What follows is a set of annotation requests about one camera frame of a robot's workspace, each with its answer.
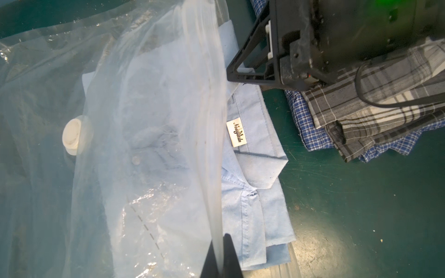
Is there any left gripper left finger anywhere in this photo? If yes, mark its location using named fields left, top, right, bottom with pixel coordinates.
left=200, top=242, right=220, bottom=278

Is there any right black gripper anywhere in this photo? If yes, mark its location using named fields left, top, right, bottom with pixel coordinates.
left=227, top=1, right=445, bottom=89

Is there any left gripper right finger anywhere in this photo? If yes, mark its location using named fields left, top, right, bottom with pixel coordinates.
left=222, top=234, right=243, bottom=278

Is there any light blue shirt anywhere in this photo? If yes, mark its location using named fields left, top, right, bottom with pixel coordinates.
left=79, top=21, right=295, bottom=278

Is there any grey plaid shirt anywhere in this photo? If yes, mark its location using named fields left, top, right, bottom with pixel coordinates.
left=302, top=39, right=445, bottom=162

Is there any clear plastic vacuum bag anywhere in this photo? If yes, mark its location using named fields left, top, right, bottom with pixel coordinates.
left=1, top=1, right=234, bottom=278

